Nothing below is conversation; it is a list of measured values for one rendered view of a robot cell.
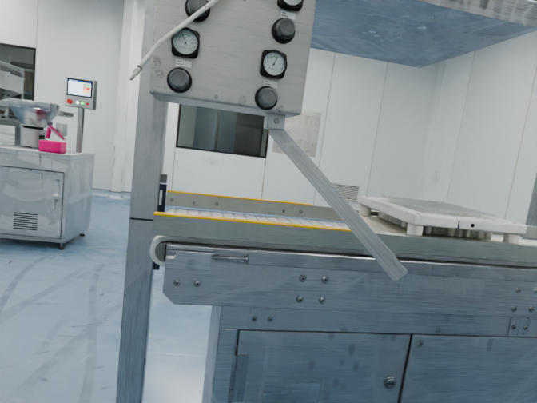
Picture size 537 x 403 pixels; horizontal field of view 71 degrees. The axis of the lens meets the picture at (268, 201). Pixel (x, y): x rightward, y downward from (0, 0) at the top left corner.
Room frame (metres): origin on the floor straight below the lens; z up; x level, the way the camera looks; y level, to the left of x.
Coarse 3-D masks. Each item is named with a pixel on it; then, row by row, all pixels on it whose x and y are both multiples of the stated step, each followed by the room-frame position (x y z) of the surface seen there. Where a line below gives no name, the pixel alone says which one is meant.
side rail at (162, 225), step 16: (160, 224) 0.57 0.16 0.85; (176, 224) 0.57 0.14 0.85; (192, 224) 0.58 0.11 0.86; (208, 224) 0.58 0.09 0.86; (224, 224) 0.58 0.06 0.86; (240, 224) 0.59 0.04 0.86; (256, 224) 0.60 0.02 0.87; (224, 240) 0.59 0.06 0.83; (240, 240) 0.59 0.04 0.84; (256, 240) 0.60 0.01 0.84; (272, 240) 0.60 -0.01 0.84; (288, 240) 0.61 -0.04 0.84; (304, 240) 0.61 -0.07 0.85; (320, 240) 0.62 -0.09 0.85; (336, 240) 0.62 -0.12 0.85; (352, 240) 0.63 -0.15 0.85; (384, 240) 0.64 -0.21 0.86; (400, 240) 0.65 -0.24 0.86; (416, 240) 0.65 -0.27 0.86; (432, 240) 0.66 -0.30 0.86; (448, 240) 0.67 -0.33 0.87; (464, 240) 0.68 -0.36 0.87; (448, 256) 0.67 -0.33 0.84; (464, 256) 0.67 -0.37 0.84; (480, 256) 0.68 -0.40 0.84; (496, 256) 0.69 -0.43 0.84; (512, 256) 0.70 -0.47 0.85; (528, 256) 0.70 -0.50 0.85
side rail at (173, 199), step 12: (168, 192) 0.83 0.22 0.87; (168, 204) 0.83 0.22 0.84; (180, 204) 0.83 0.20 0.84; (192, 204) 0.84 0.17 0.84; (204, 204) 0.85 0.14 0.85; (216, 204) 0.85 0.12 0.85; (228, 204) 0.86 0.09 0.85; (240, 204) 0.86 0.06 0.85; (252, 204) 0.87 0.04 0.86; (264, 204) 0.87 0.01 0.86; (276, 204) 0.88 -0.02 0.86; (288, 204) 0.89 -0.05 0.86; (288, 216) 0.89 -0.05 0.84; (300, 216) 0.89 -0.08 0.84; (312, 216) 0.90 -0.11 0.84; (324, 216) 0.90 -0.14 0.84; (336, 216) 0.91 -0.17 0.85; (528, 228) 1.02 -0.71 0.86
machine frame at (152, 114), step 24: (144, 24) 0.83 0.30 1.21; (144, 48) 0.83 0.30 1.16; (144, 72) 0.83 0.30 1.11; (144, 96) 0.83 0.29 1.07; (144, 120) 0.83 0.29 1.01; (144, 144) 0.83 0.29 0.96; (144, 168) 0.83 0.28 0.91; (144, 192) 0.83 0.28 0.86; (144, 216) 0.83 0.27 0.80; (528, 216) 1.10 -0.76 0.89; (144, 240) 0.84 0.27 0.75; (144, 264) 0.84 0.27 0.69; (144, 288) 0.84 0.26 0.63; (144, 312) 0.84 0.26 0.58; (144, 336) 0.84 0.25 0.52; (120, 360) 0.83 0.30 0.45; (144, 360) 0.84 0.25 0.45; (120, 384) 0.83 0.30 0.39; (144, 384) 0.89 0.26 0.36
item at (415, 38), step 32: (320, 0) 0.67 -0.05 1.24; (352, 0) 0.66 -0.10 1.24; (384, 0) 0.64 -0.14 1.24; (416, 0) 0.60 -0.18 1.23; (448, 0) 0.62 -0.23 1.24; (480, 0) 0.63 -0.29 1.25; (512, 0) 0.64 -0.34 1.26; (320, 32) 0.84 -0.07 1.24; (352, 32) 0.81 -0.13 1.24; (384, 32) 0.79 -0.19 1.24; (416, 32) 0.77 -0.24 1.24; (448, 32) 0.75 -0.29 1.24; (480, 32) 0.73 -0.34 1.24; (512, 32) 0.71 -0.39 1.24; (416, 64) 0.99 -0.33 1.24
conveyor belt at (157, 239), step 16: (304, 224) 0.84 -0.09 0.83; (320, 224) 0.86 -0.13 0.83; (336, 224) 0.89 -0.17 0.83; (160, 240) 0.58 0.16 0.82; (176, 240) 0.59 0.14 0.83; (192, 240) 0.59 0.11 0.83; (208, 240) 0.60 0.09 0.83; (528, 240) 1.01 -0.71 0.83; (400, 256) 0.67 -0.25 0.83; (416, 256) 0.67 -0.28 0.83; (432, 256) 0.68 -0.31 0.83
